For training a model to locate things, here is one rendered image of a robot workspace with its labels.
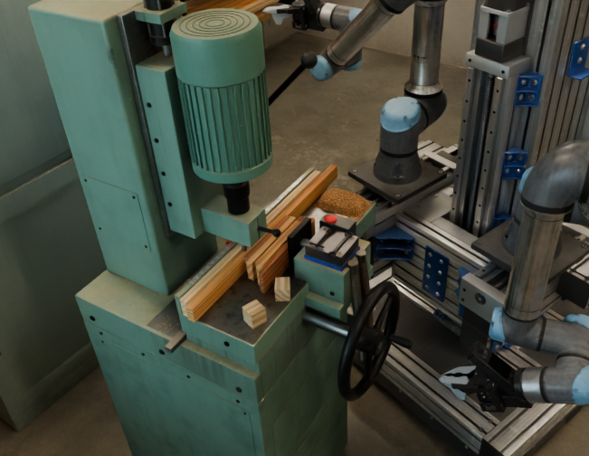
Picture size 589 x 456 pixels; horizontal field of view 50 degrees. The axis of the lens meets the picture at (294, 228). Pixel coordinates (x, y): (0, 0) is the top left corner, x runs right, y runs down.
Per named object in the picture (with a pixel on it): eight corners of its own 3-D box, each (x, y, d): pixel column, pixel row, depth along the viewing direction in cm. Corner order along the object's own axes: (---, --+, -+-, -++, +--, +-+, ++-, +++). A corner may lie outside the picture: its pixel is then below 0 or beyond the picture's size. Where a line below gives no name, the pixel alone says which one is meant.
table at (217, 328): (292, 383, 135) (290, 364, 131) (181, 332, 148) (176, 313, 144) (407, 228, 175) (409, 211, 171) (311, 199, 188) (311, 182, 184)
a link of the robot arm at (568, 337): (549, 303, 138) (541, 346, 132) (605, 317, 134) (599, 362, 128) (544, 322, 144) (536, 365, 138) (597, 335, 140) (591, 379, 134)
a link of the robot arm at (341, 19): (358, 42, 197) (359, 14, 191) (329, 35, 202) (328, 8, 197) (372, 33, 201) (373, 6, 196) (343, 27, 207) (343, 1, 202)
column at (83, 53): (166, 299, 163) (100, 21, 119) (104, 272, 173) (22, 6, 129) (219, 250, 178) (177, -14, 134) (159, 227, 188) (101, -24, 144)
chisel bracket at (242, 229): (251, 253, 147) (248, 224, 142) (204, 236, 153) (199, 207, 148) (269, 236, 152) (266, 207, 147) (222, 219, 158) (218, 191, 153)
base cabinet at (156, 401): (279, 556, 189) (258, 408, 146) (134, 469, 214) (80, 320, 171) (349, 441, 218) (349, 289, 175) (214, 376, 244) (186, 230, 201)
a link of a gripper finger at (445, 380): (442, 403, 151) (478, 403, 144) (432, 384, 149) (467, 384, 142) (447, 394, 153) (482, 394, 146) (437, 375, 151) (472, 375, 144)
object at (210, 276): (189, 318, 143) (185, 302, 140) (183, 315, 144) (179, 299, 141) (321, 185, 183) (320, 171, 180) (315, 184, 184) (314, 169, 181)
